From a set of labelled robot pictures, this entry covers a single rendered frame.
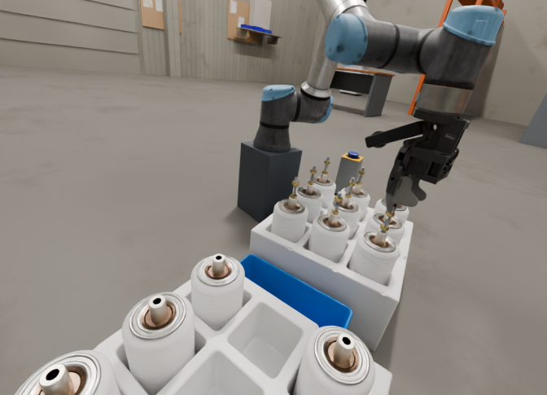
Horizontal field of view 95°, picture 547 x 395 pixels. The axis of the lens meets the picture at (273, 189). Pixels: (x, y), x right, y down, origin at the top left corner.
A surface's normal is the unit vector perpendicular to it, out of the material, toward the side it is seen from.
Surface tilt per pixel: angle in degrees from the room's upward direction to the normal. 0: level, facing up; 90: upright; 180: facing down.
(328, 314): 88
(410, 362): 0
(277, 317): 90
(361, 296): 90
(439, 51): 91
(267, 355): 0
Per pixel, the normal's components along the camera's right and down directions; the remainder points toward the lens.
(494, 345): 0.11, -0.89
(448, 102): -0.33, 0.38
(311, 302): -0.53, 0.29
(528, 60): -0.74, 0.22
